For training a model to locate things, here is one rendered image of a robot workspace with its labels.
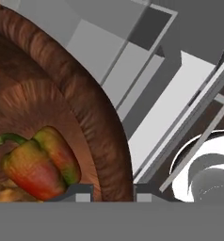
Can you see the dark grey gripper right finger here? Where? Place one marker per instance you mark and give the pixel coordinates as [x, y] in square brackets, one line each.
[142, 189]

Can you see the red green bell pepper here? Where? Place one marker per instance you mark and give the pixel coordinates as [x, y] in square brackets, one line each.
[35, 166]

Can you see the golden brown chicken drumstick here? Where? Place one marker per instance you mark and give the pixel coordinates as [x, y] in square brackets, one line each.
[7, 193]

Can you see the brown wooden bowl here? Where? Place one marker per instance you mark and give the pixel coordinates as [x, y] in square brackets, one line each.
[54, 78]

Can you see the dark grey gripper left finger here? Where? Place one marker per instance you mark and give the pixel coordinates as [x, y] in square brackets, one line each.
[82, 189]

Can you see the grey fridge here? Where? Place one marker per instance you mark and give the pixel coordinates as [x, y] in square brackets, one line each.
[95, 47]

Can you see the white round bowl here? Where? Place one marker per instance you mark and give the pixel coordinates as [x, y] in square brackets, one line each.
[217, 150]

